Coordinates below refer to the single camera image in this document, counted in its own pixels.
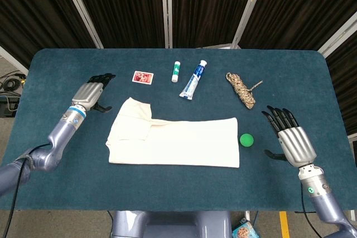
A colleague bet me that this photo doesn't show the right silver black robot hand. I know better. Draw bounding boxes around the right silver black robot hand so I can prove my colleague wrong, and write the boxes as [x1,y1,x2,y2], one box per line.
[261,105,318,168]

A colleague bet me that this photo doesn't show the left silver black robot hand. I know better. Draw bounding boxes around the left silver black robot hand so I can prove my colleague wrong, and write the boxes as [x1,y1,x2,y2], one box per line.
[71,72,117,113]

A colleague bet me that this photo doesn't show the white T-shirt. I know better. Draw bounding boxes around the white T-shirt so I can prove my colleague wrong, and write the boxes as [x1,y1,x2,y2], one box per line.
[105,97,240,169]

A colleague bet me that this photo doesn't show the green foam ball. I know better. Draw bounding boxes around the green foam ball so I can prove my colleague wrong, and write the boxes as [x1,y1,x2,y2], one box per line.
[239,133,255,148]

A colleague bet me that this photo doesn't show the red playing card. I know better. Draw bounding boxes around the red playing card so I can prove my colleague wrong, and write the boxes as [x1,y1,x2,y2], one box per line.
[132,70,155,85]

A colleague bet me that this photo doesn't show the dark equipment box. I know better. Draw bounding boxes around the dark equipment box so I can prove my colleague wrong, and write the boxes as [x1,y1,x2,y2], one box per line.
[0,94,21,118]

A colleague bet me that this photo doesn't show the yellow floor tape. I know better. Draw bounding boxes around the yellow floor tape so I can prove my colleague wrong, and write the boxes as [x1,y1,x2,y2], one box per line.
[278,211,290,238]

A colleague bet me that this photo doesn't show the green white glue stick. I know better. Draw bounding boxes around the green white glue stick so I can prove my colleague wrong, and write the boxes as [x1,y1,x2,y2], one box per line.
[171,61,181,84]

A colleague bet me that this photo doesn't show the blue cookie snack box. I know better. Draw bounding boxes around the blue cookie snack box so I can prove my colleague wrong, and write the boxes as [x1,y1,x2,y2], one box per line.
[231,220,256,238]

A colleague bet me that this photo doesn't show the blue white toothpaste tube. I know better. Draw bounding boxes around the blue white toothpaste tube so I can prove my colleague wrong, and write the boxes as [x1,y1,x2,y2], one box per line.
[178,60,208,101]

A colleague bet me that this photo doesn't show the grey-blue robot torso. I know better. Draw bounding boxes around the grey-blue robot torso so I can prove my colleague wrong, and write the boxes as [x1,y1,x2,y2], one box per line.
[110,210,233,238]

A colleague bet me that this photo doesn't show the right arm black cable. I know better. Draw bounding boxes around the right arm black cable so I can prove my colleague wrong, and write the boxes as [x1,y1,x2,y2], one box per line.
[300,182,319,238]

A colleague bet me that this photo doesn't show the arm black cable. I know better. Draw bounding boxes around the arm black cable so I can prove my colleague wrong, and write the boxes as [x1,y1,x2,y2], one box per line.
[300,182,319,238]
[0,143,52,238]

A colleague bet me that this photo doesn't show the beige rope bundle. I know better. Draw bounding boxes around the beige rope bundle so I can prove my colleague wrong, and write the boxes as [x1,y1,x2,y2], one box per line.
[225,72,264,110]

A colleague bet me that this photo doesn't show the black floor cables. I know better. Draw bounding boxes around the black floor cables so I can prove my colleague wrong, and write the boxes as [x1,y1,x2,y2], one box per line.
[0,72,27,94]

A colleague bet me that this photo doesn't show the white screen frame post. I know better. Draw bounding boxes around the white screen frame post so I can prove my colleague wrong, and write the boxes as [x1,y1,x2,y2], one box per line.
[57,0,104,49]
[317,11,357,57]
[230,0,269,50]
[0,45,28,76]
[160,0,173,49]

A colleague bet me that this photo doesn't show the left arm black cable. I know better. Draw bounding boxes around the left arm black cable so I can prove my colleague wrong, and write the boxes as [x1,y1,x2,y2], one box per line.
[0,143,52,238]

